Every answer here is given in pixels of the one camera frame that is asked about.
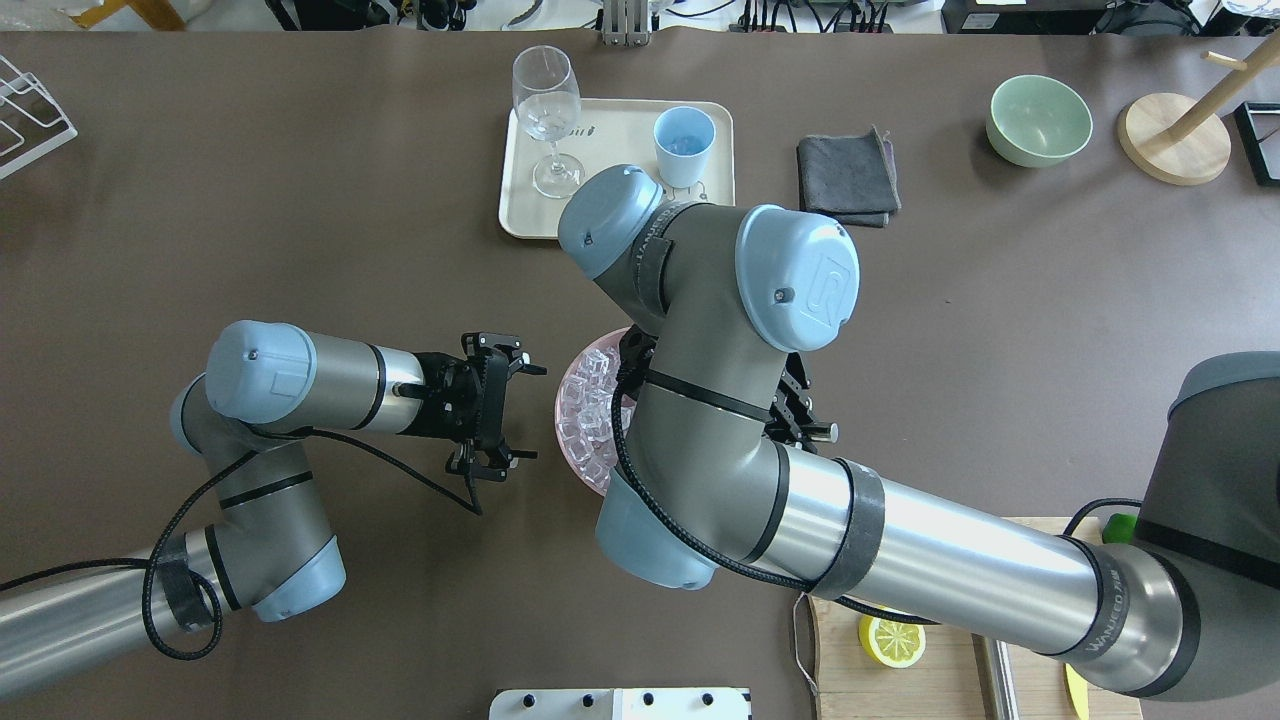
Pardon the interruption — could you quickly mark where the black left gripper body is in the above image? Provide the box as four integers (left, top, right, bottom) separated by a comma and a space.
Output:
399, 348, 512, 451

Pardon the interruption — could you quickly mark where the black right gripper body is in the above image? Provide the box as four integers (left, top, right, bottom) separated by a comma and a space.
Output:
765, 352, 838, 451

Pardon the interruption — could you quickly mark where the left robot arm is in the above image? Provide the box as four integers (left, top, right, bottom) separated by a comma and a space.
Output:
1, 320, 543, 698

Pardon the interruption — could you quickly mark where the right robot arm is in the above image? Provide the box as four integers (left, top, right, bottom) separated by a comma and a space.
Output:
559, 156, 1277, 701

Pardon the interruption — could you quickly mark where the pink bowl of ice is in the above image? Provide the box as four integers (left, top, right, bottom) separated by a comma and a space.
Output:
554, 328, 627, 496

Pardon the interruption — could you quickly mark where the light blue cup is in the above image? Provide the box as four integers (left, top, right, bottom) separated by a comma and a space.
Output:
653, 106, 717, 188

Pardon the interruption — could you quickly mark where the white cup rack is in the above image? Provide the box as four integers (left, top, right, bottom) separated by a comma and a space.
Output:
1, 56, 79, 179

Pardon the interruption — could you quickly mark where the cream serving tray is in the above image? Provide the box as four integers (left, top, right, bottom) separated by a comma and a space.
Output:
498, 97, 736, 240

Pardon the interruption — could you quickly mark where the half lemon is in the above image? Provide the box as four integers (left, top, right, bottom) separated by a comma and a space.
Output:
858, 615, 927, 669

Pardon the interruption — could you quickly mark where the grey folded cloth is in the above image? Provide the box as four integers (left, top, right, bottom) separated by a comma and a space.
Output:
797, 127, 901, 228

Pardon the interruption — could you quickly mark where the clear wine glass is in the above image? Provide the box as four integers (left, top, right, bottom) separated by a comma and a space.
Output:
512, 45, 584, 199

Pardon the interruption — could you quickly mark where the wooden cutting board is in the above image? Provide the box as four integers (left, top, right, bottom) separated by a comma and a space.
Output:
794, 518, 1144, 720

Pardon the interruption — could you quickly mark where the metal muddler black tip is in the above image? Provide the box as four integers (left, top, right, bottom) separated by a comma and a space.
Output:
973, 635, 1021, 719

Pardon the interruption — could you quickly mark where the green lime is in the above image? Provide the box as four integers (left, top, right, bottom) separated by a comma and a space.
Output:
1100, 512, 1138, 544

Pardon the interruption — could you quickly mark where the green bowl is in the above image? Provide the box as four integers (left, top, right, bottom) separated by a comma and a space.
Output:
986, 76, 1094, 169

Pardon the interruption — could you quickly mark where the yellow plastic knife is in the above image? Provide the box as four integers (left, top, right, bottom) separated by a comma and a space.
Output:
1062, 664, 1091, 720

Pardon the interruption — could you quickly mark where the wooden glass stand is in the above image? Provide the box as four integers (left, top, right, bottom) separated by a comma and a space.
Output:
1116, 33, 1279, 187

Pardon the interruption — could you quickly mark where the black framed glass tray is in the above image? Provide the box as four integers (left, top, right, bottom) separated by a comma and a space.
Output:
1231, 101, 1279, 188

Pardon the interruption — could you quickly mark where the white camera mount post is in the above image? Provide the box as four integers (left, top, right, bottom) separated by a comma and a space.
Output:
488, 687, 754, 719

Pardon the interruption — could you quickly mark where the aluminium frame post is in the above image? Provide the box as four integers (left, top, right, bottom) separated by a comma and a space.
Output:
599, 0, 653, 47

